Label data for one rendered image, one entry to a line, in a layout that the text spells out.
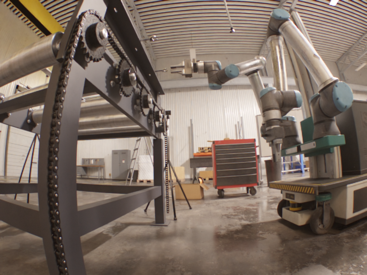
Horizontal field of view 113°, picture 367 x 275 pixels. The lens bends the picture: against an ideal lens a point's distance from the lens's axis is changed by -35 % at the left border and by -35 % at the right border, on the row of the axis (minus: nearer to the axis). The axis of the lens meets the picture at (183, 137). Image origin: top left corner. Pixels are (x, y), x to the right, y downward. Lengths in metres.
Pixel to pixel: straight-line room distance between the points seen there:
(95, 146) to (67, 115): 12.63
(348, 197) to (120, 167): 11.11
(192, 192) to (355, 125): 2.49
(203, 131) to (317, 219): 10.41
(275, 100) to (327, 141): 0.42
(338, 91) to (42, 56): 1.27
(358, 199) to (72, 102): 1.44
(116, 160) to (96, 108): 10.49
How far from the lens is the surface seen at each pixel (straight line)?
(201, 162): 5.98
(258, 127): 5.43
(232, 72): 1.18
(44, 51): 0.69
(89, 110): 1.20
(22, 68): 0.80
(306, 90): 1.72
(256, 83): 1.70
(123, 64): 0.83
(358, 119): 1.49
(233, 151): 3.04
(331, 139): 1.16
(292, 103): 0.96
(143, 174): 9.23
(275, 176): 4.39
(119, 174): 11.48
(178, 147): 11.15
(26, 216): 0.61
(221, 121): 11.46
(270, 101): 0.91
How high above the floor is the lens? 0.45
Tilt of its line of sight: 11 degrees up
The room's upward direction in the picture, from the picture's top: 2 degrees counter-clockwise
